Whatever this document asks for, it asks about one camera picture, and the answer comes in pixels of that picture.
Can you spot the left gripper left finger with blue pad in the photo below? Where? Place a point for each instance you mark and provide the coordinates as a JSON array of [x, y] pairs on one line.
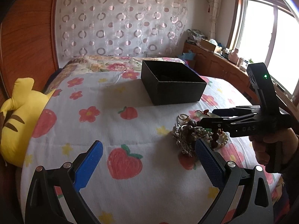
[[43, 206]]

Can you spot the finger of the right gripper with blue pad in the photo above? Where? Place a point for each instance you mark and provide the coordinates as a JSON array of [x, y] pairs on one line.
[[238, 111]]

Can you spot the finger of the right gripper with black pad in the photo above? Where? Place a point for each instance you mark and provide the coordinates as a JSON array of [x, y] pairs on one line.
[[215, 124]]

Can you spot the left gripper right finger with dark pad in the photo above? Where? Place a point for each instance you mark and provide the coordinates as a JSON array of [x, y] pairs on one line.
[[255, 203]]

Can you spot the pale jade bangle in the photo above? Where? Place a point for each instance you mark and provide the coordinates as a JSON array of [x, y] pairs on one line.
[[204, 114]]

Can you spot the black square jewelry box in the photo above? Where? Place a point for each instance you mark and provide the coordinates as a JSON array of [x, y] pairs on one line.
[[171, 82]]

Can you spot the person's right hand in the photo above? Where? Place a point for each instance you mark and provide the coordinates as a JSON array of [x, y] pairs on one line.
[[261, 143]]

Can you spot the pink ceramic jar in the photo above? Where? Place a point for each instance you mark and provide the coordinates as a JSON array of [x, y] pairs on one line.
[[233, 56]]

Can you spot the wooden side cabinet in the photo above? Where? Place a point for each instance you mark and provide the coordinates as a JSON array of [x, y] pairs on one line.
[[210, 64]]

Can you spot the cardboard box on cabinet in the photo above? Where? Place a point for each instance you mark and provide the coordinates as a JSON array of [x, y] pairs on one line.
[[208, 46]]

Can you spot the stack of papers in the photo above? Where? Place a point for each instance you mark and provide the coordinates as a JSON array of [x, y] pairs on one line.
[[195, 34]]

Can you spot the white strawberry flower bedsheet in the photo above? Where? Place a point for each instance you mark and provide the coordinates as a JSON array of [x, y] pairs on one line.
[[142, 176]]

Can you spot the yellow striped plush toy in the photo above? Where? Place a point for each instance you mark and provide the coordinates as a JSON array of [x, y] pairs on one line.
[[19, 115]]

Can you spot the floral rose quilt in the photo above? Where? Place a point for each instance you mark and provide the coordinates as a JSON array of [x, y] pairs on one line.
[[130, 66]]

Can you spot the sheer circle pattern curtain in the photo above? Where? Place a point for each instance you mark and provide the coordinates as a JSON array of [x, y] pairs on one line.
[[132, 28]]

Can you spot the wooden wardrobe doors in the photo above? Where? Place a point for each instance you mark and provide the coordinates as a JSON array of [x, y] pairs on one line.
[[28, 43]]

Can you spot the window with wooden frame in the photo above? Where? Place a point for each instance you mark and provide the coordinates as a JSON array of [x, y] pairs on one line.
[[267, 31]]

